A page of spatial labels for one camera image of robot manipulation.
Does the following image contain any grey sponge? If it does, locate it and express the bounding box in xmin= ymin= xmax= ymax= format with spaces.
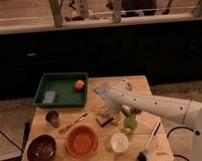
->
xmin=42 ymin=91 xmax=56 ymax=104

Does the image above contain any black dish brush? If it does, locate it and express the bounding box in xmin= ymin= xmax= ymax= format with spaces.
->
xmin=136 ymin=121 xmax=161 ymax=161

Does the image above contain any small metal cup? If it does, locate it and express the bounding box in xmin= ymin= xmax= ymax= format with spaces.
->
xmin=46 ymin=111 xmax=60 ymax=128

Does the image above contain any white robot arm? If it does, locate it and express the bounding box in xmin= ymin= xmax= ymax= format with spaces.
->
xmin=96 ymin=80 xmax=202 ymax=161

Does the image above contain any red grapes bunch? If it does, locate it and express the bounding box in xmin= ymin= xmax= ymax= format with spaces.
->
xmin=131 ymin=108 xmax=143 ymax=115

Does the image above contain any green chili pepper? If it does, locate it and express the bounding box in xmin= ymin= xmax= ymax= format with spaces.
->
xmin=122 ymin=108 xmax=131 ymax=117

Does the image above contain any person in background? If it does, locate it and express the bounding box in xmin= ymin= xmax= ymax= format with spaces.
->
xmin=106 ymin=0 xmax=155 ymax=19

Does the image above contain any white cup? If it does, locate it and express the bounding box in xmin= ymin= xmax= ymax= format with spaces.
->
xmin=110 ymin=132 xmax=130 ymax=154

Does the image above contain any dark brown bowl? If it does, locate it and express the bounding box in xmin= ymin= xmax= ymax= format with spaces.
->
xmin=27 ymin=135 xmax=56 ymax=161

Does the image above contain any black wooden eraser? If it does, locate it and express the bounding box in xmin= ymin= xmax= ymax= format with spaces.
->
xmin=96 ymin=116 xmax=113 ymax=127

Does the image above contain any green glass cup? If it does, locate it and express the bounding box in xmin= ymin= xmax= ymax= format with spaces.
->
xmin=123 ymin=115 xmax=137 ymax=134

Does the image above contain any orange bowl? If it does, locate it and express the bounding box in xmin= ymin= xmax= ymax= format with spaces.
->
xmin=65 ymin=125 xmax=99 ymax=158

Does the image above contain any black cable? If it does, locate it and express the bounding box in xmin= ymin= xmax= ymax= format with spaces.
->
xmin=166 ymin=125 xmax=198 ymax=161

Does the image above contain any green plastic tray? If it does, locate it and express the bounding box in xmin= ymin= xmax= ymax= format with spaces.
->
xmin=33 ymin=72 xmax=88 ymax=108

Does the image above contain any orange fruit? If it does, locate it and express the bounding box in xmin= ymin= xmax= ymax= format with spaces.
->
xmin=75 ymin=80 xmax=85 ymax=91

